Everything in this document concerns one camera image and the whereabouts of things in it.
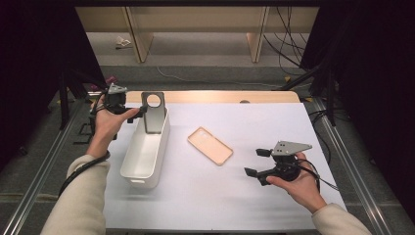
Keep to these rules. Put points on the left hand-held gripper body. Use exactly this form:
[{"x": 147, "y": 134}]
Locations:
[{"x": 116, "y": 103}]

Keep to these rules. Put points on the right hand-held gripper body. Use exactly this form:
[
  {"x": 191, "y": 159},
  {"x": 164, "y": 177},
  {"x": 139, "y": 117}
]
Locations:
[{"x": 284, "y": 163}]

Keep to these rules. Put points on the white plastic bin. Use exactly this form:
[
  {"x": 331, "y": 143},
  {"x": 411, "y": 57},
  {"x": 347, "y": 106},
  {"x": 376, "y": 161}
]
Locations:
[{"x": 143, "y": 156}]

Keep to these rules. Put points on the beige phone case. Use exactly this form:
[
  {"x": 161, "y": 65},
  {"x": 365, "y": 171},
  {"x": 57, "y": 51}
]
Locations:
[{"x": 210, "y": 146}]

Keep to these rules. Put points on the person's left hand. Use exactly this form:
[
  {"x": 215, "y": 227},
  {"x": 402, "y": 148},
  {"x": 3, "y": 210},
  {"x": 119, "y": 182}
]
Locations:
[{"x": 106, "y": 130}]

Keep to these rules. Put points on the person's right hand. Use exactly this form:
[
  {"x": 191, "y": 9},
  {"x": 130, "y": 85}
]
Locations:
[{"x": 306, "y": 189}]

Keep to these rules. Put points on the pink object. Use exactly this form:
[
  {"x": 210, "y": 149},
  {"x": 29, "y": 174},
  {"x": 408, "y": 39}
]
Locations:
[{"x": 111, "y": 79}]

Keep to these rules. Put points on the black metal stand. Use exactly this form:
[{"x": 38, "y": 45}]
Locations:
[
  {"x": 331, "y": 104},
  {"x": 64, "y": 104}
]

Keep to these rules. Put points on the dark round table grommet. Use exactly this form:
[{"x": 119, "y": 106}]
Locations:
[{"x": 244, "y": 102}]

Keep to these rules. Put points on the dark curtain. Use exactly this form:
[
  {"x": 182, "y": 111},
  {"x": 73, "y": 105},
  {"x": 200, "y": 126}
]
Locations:
[
  {"x": 29, "y": 65},
  {"x": 375, "y": 81}
]

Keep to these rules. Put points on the light wooden desk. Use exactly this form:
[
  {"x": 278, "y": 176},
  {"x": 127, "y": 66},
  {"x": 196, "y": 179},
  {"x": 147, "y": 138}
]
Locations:
[{"x": 195, "y": 19}]

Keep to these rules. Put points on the aluminium rail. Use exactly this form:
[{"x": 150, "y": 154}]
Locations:
[
  {"x": 42, "y": 171},
  {"x": 347, "y": 163}
]

